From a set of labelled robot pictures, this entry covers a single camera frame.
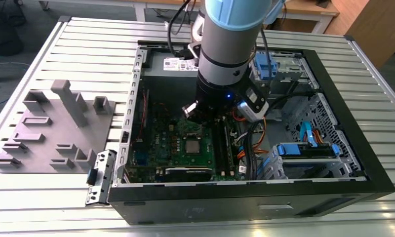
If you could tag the blue drive bay latch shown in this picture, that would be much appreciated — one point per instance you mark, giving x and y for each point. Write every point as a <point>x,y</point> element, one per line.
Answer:
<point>266,71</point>

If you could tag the grey metal disk cage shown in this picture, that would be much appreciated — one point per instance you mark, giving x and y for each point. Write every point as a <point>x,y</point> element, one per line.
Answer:
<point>315,161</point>

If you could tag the wooden desk white frame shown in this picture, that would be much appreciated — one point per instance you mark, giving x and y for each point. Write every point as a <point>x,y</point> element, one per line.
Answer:
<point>315,8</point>

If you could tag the grey power supply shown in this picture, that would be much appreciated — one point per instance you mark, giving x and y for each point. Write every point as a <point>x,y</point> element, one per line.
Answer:
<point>166,91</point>

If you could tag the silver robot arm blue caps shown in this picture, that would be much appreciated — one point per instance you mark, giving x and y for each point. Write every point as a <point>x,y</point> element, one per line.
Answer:
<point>227,44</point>

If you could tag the brown wooden cabinet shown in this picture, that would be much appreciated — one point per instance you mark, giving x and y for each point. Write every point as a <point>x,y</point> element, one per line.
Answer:
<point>382,29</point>

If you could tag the black PC case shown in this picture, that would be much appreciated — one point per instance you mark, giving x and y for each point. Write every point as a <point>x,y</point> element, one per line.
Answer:
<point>217,207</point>

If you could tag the black bin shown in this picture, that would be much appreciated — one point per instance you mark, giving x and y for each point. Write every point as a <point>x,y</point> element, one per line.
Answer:
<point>7,42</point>

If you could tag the CPU socket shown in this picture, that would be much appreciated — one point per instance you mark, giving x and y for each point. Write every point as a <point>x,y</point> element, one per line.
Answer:
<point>193,139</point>

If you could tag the silver CPU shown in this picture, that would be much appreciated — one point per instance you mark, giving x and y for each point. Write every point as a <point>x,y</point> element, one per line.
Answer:
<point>193,146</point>

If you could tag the grey parts rack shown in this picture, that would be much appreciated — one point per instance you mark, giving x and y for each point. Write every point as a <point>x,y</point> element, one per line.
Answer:
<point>63,128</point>

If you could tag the green motherboard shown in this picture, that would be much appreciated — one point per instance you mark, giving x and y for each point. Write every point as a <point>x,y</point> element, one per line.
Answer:
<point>171,158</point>

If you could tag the metal slot bracket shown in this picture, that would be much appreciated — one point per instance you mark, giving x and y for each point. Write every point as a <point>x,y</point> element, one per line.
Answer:
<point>103,172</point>

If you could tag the hard disk in blue carrier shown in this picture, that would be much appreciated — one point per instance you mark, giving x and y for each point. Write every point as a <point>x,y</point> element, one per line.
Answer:
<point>293,149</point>

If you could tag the grey metal drive cage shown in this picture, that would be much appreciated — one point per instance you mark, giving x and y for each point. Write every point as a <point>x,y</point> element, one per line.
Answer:
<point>290,81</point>

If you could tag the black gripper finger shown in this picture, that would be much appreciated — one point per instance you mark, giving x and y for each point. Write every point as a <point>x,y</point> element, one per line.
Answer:
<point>190,109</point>

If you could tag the black graphics card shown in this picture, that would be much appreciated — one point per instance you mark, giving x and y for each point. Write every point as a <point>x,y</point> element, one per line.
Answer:
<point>187,172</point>

